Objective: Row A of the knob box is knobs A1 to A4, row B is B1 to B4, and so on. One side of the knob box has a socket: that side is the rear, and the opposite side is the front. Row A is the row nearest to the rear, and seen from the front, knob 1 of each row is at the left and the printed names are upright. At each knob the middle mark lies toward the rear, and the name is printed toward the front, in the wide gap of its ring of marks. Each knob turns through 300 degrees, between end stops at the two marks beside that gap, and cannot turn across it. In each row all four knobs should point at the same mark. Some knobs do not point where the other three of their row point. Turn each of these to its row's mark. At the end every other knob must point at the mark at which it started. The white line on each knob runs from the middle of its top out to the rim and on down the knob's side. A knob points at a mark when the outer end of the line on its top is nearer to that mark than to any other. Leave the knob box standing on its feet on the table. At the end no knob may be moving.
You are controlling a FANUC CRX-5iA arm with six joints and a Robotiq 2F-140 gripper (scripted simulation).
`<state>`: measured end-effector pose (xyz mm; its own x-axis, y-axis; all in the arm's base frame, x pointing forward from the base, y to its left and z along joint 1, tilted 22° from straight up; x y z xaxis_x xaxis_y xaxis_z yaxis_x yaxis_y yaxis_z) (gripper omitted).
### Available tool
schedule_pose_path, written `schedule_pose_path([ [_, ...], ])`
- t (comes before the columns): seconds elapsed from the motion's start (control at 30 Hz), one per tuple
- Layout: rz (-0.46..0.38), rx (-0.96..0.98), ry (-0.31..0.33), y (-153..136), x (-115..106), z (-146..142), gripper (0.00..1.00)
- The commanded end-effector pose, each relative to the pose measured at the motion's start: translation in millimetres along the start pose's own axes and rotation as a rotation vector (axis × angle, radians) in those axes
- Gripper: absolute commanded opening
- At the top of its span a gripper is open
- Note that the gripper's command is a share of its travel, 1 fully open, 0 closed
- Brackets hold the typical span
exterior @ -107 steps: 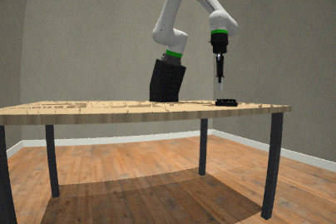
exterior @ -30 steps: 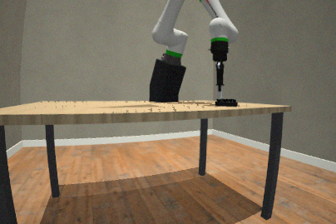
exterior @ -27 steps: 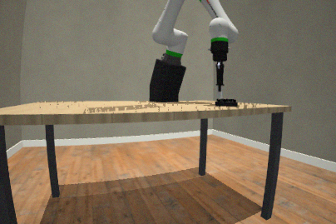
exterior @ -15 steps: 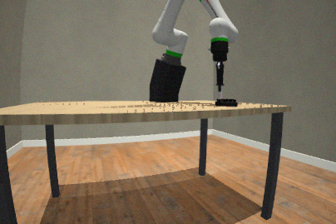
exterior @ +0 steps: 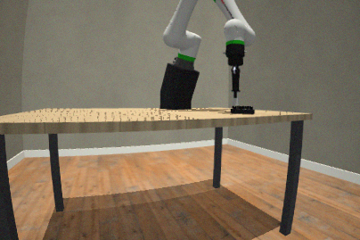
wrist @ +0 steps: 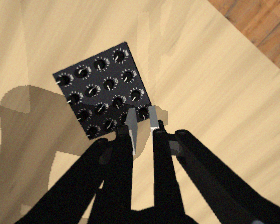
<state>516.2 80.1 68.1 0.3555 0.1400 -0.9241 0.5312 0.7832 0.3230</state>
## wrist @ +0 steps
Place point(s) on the black knob box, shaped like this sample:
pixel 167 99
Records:
pixel 102 88

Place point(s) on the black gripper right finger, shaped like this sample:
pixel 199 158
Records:
pixel 231 199

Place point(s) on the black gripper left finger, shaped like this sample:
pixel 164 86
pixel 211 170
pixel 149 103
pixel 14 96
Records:
pixel 68 199

